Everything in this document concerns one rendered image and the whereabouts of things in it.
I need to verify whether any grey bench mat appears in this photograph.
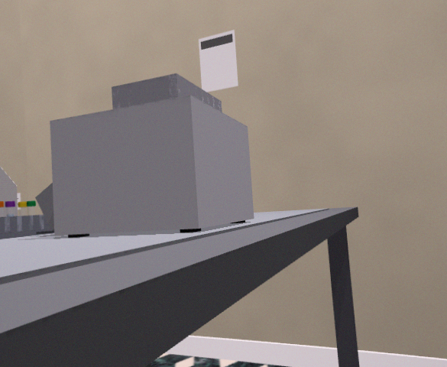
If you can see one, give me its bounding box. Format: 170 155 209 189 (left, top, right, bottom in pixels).
0 209 328 284

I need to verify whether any small tube with violet cap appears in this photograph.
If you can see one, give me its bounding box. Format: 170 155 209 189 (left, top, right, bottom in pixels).
5 201 15 216

